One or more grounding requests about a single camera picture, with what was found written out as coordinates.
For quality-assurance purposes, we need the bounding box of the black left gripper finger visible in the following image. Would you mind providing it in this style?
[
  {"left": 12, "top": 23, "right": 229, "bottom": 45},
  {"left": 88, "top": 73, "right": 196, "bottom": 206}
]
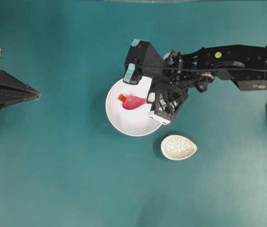
[
  {"left": 0, "top": 89, "right": 41, "bottom": 110},
  {"left": 0, "top": 70, "right": 41, "bottom": 95}
]

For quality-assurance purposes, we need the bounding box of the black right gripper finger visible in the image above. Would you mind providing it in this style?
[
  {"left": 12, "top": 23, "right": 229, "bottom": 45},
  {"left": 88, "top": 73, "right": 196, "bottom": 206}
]
[
  {"left": 123, "top": 71, "right": 142, "bottom": 85},
  {"left": 146, "top": 92, "right": 155, "bottom": 104}
]

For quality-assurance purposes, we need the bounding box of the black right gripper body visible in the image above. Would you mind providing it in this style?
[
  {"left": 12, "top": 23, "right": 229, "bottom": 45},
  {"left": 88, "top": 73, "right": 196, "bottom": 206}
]
[{"left": 148, "top": 80, "right": 189, "bottom": 125}]

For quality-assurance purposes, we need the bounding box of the pink ceramic spoon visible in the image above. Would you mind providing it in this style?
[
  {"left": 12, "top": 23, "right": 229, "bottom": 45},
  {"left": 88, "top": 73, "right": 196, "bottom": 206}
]
[{"left": 122, "top": 96, "right": 146, "bottom": 110}]

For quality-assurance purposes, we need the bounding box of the small red block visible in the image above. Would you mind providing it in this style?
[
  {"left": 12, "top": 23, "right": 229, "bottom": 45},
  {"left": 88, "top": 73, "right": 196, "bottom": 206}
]
[{"left": 118, "top": 94, "right": 127, "bottom": 102}]

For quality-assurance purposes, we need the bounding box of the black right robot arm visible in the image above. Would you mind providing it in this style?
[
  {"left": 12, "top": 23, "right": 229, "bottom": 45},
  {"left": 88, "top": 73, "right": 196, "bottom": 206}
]
[{"left": 123, "top": 40, "right": 267, "bottom": 125}]

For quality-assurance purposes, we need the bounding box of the white round bowl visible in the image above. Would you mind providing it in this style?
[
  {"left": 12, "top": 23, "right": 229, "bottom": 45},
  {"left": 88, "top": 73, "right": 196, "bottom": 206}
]
[{"left": 105, "top": 77, "right": 162, "bottom": 137}]

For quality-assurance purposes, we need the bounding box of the speckled spoon rest dish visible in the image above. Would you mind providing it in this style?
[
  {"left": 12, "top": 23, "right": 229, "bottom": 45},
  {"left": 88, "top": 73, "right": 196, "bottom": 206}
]
[{"left": 161, "top": 135, "right": 197, "bottom": 161}]

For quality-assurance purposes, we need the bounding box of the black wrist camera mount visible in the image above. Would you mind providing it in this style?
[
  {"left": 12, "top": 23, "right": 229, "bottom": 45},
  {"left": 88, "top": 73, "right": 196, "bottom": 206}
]
[{"left": 124, "top": 39, "right": 166, "bottom": 79}]

